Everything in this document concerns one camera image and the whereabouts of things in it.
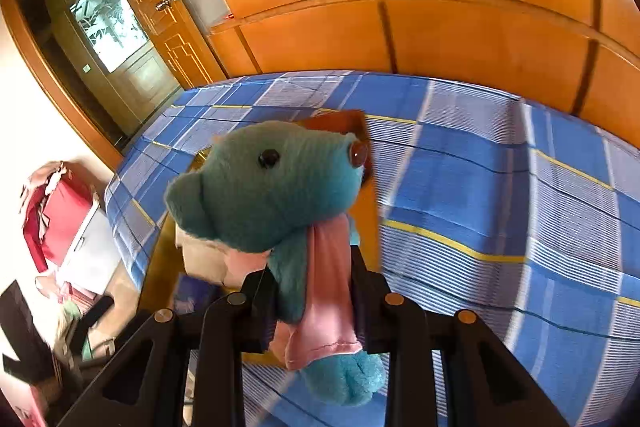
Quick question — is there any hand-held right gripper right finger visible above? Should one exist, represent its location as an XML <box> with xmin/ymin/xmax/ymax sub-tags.
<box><xmin>350</xmin><ymin>246</ymin><xmax>568</xmax><ymax>427</ymax></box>

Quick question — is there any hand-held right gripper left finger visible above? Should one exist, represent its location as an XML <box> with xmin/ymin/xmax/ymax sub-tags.
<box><xmin>57</xmin><ymin>269</ymin><xmax>281</xmax><ymax>427</ymax></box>

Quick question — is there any gold tin box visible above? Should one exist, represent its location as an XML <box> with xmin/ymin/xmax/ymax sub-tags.
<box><xmin>137</xmin><ymin>109</ymin><xmax>383</xmax><ymax>368</ymax></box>

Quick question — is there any teal plush toy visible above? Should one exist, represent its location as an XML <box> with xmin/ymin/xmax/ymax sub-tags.
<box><xmin>165</xmin><ymin>121</ymin><xmax>388</xmax><ymax>408</ymax></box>

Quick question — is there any bed with blue plaid sheet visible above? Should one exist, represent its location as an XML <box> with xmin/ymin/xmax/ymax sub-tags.
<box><xmin>104</xmin><ymin>69</ymin><xmax>640</xmax><ymax>427</ymax></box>

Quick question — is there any white storage box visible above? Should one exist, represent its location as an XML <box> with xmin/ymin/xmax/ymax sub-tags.
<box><xmin>50</xmin><ymin>202</ymin><xmax>123</xmax><ymax>298</ymax></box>

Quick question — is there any red storage bag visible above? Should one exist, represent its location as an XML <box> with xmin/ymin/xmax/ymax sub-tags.
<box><xmin>22</xmin><ymin>161</ymin><xmax>101</xmax><ymax>273</ymax></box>

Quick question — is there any black blurred object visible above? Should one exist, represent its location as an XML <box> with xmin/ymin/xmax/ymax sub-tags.
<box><xmin>0</xmin><ymin>279</ymin><xmax>66</xmax><ymax>388</ymax></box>

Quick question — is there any wooden door with frosted glass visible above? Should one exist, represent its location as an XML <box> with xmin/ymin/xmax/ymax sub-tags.
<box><xmin>42</xmin><ymin>0</ymin><xmax>181</xmax><ymax>138</ymax></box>

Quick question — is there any wooden door frame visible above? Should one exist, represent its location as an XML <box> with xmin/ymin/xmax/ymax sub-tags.
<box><xmin>0</xmin><ymin>0</ymin><xmax>131</xmax><ymax>172</ymax></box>

